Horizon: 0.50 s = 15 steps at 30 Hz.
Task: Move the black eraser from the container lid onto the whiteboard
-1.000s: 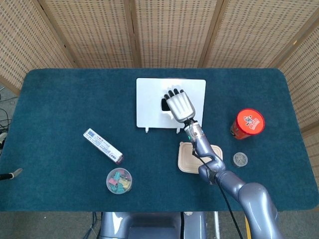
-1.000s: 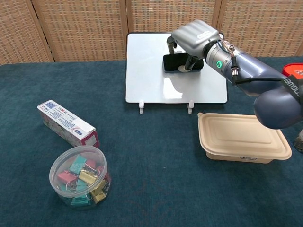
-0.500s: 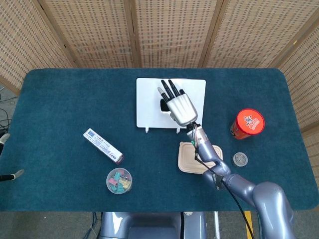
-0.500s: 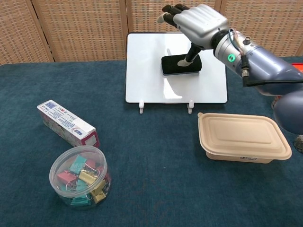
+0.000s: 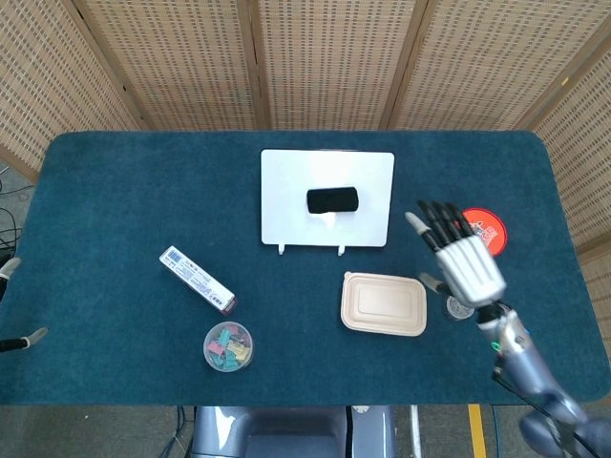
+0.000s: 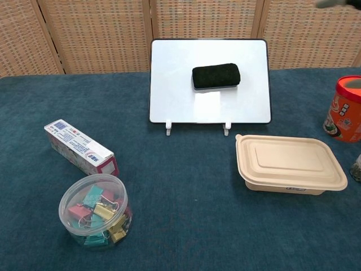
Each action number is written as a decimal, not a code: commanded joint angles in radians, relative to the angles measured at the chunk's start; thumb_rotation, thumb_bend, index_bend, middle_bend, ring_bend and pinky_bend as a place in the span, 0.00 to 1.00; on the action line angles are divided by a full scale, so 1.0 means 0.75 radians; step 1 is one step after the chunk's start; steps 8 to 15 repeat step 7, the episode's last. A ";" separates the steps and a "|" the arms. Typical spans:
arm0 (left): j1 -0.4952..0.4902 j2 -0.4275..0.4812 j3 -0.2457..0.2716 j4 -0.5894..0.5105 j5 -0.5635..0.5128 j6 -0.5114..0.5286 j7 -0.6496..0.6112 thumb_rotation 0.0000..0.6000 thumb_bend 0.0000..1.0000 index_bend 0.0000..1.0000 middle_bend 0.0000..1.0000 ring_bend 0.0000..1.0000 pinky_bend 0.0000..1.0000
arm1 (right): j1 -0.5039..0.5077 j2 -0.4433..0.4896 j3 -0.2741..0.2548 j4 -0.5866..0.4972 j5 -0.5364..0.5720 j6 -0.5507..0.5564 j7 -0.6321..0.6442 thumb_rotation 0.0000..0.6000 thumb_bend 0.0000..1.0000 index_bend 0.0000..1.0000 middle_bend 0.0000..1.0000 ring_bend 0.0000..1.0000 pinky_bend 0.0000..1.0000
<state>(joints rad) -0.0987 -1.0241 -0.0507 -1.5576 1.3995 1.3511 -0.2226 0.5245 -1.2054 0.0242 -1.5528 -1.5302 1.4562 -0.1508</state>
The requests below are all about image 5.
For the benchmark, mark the red snack canister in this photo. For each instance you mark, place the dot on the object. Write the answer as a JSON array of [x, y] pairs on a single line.
[[491, 229]]

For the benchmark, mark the clear tub of binder clips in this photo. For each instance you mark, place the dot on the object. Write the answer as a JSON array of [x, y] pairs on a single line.
[[228, 344]]

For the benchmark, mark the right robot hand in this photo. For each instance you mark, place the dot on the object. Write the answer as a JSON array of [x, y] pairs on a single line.
[[470, 267]]

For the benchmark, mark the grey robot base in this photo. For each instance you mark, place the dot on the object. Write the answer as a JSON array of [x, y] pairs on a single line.
[[291, 431]]

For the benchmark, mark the beige food container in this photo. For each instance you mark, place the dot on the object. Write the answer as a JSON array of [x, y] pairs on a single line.
[[383, 305]]

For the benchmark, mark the blue table mat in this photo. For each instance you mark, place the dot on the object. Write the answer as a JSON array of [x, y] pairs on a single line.
[[143, 200]]

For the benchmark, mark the bamboo folding screen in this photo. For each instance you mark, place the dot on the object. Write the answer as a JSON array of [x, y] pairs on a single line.
[[305, 62]]

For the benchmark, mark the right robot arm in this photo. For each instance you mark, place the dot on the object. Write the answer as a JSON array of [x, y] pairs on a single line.
[[534, 377]]

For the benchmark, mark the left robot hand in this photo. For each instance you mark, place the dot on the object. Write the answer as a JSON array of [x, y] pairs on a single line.
[[14, 334]]

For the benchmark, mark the white and blue long box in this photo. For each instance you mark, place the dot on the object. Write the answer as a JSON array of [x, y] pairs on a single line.
[[196, 279]]

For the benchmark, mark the white board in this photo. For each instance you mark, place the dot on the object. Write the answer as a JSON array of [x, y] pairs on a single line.
[[327, 198]]

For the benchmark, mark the black eraser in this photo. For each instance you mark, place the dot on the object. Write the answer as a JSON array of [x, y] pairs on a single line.
[[332, 200]]

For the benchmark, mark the small clear lid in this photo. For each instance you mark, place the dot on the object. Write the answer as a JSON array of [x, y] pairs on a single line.
[[459, 310]]

